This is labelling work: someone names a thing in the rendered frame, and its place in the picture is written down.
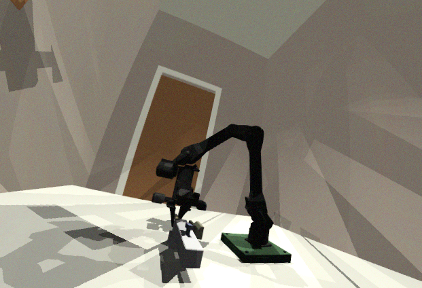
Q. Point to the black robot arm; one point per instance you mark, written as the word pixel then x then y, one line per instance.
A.
pixel 255 202

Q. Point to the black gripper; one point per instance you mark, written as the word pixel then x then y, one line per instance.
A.
pixel 171 201

